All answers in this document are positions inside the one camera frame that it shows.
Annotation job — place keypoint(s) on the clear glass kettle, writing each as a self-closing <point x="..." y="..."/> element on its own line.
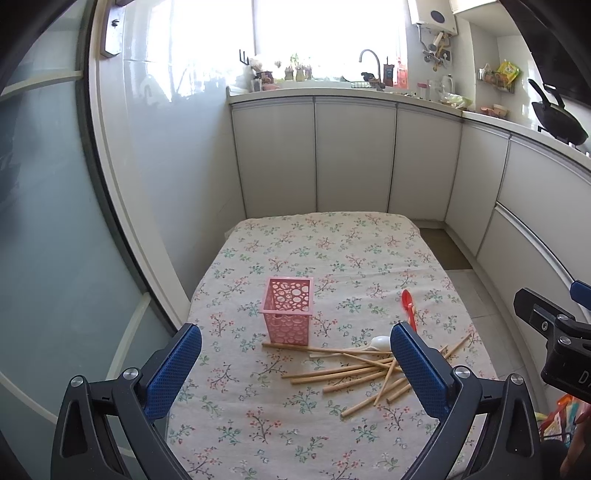
<point x="447" y="85"/>

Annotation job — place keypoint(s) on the red bottle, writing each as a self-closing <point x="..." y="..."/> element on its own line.
<point x="402" y="74"/>

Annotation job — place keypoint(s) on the white lower kitchen cabinets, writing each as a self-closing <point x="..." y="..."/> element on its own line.
<point x="518" y="201"/>

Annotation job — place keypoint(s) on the person's right hand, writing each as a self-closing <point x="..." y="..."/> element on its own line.
<point x="578" y="441"/>

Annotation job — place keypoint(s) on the white door frame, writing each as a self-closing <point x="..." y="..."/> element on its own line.
<point x="118" y="163"/>

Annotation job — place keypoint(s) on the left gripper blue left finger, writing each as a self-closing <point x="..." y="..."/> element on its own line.
<point x="84" y="446"/>

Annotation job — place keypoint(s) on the yellow snack bag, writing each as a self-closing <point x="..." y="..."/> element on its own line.
<point x="506" y="74"/>

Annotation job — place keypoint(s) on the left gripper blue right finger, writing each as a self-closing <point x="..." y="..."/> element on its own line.
<point x="508" y="446"/>

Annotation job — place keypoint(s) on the red plastic spoon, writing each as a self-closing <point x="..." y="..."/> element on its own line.
<point x="409" y="307"/>

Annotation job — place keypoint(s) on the white plastic spoon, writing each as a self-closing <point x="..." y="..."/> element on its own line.
<point x="378" y="345"/>

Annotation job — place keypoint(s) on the chrome kitchen faucet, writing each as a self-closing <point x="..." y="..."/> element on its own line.
<point x="365" y="57"/>

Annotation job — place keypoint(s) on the wooden chopstick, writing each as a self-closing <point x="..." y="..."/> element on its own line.
<point x="339" y="375"/>
<point x="343" y="369"/>
<point x="388" y="363"/>
<point x="390" y="373"/>
<point x="449" y="352"/>
<point x="353" y="383"/>
<point x="397" y="386"/>
<point x="308" y="349"/>

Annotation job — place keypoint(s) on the pink perforated utensil basket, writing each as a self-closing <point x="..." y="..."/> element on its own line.
<point x="287" y="309"/>

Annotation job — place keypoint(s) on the black wok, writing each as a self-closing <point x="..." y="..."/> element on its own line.
<point x="555" y="118"/>

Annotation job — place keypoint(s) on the floral tablecloth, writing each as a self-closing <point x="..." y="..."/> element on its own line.
<point x="334" y="410"/>

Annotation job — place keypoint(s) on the white water heater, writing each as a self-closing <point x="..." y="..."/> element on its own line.
<point x="435" y="15"/>

